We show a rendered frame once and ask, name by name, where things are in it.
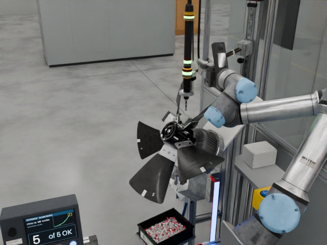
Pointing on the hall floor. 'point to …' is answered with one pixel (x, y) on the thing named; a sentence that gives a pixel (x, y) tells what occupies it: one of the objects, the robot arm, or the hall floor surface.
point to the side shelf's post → (251, 205)
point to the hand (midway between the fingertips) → (203, 59)
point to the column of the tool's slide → (237, 181)
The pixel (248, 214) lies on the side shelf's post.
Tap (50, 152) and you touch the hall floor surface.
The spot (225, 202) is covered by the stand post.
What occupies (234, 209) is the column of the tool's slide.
